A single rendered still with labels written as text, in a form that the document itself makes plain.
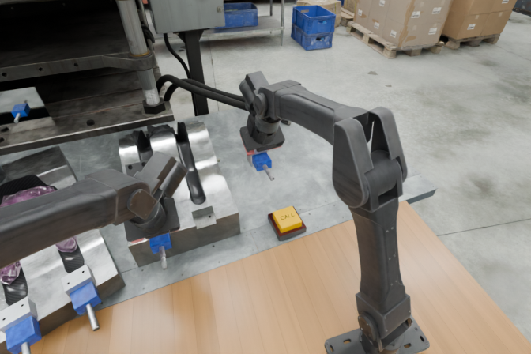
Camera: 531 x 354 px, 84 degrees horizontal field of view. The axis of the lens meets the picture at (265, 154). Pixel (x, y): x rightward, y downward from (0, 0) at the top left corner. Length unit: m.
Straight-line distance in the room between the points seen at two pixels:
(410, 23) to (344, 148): 3.89
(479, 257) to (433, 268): 1.22
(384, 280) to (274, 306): 0.28
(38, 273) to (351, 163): 0.70
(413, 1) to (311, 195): 3.52
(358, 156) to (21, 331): 0.67
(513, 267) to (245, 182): 1.61
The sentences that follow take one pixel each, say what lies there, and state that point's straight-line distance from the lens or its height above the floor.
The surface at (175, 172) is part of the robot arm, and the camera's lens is 0.55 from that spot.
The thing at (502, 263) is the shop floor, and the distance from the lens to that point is 2.12.
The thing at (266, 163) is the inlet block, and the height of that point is 0.94.
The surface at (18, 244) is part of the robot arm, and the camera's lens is 0.41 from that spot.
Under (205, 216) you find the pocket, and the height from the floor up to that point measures 0.86.
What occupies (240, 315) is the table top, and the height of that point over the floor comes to 0.80.
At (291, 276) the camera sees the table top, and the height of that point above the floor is 0.80.
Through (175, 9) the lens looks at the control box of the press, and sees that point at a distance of 1.37.
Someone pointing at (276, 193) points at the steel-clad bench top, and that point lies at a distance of 0.90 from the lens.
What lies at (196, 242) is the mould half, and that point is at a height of 0.82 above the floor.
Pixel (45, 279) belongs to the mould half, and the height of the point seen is 0.86.
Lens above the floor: 1.46
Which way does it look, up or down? 40 degrees down
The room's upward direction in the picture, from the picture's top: straight up
